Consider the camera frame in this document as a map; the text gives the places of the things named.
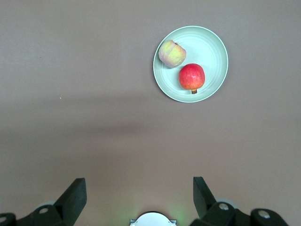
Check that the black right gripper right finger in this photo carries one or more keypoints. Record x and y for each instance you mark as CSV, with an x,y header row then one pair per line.
x,y
204,200

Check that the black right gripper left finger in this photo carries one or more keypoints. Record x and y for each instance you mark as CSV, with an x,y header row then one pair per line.
x,y
73,197

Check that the red pomegranate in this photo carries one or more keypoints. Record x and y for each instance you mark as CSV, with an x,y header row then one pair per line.
x,y
191,76

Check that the yellow pink peach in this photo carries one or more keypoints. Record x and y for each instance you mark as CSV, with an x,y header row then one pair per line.
x,y
172,54

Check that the brown table cloth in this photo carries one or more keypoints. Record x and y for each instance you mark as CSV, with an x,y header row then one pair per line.
x,y
70,94

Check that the pale green plate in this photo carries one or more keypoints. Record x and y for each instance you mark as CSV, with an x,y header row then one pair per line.
x,y
207,47

